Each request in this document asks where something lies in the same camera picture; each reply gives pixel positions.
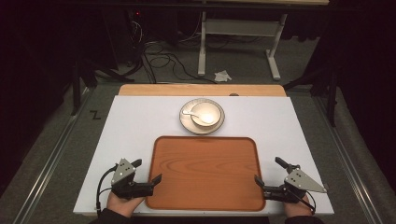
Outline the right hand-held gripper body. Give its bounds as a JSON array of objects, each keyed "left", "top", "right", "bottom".
[{"left": 262, "top": 163, "right": 329, "bottom": 204}]

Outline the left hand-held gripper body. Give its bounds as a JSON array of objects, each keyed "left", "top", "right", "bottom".
[{"left": 110, "top": 158, "right": 155, "bottom": 200}]

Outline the person's right hand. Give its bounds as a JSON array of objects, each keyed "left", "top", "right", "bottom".
[{"left": 283, "top": 194, "right": 313, "bottom": 218}]

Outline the person's left hand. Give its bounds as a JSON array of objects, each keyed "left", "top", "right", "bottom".
[{"left": 106, "top": 190, "right": 146, "bottom": 218}]

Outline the white table mat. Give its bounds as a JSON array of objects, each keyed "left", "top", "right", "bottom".
[{"left": 73, "top": 95, "right": 334, "bottom": 217}]

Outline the brown wooden tray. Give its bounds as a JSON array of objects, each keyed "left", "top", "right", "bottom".
[{"left": 145, "top": 135, "right": 266, "bottom": 213}]

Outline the white plate with dark rim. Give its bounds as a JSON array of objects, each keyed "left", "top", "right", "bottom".
[{"left": 178, "top": 97, "right": 226, "bottom": 135}]

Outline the white ceramic spoon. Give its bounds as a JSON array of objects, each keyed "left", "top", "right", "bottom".
[{"left": 182, "top": 109, "right": 215, "bottom": 125}]

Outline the black stand leg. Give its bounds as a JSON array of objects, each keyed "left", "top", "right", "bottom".
[
  {"left": 69, "top": 59, "right": 125, "bottom": 117},
  {"left": 283, "top": 66, "right": 340, "bottom": 127}
]

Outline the white bowl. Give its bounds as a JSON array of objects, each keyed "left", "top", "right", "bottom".
[{"left": 190, "top": 101, "right": 222, "bottom": 128}]

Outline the crumpled white paper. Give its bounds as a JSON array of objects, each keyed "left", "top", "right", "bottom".
[{"left": 214, "top": 70, "right": 233, "bottom": 83}]

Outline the right hand-held gripper black cable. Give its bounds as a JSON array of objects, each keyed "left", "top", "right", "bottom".
[{"left": 287, "top": 189, "right": 318, "bottom": 217}]

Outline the hand-held gripper black cable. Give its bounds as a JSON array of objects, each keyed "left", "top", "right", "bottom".
[
  {"left": 95, "top": 164, "right": 120, "bottom": 217},
  {"left": 287, "top": 189, "right": 318, "bottom": 217}
]

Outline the left hand-held gripper black cable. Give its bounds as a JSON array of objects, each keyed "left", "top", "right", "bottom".
[{"left": 95, "top": 164, "right": 120, "bottom": 217}]

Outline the metal floor rail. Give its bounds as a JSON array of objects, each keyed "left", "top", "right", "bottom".
[
  {"left": 312, "top": 96, "right": 384, "bottom": 224},
  {"left": 12, "top": 88, "right": 94, "bottom": 224}
]

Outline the tangle of black floor cables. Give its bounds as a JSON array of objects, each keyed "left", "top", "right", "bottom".
[{"left": 125, "top": 12, "right": 219, "bottom": 85}]

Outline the white metal desk frame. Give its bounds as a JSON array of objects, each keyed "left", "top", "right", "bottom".
[{"left": 197, "top": 11, "right": 288, "bottom": 81}]

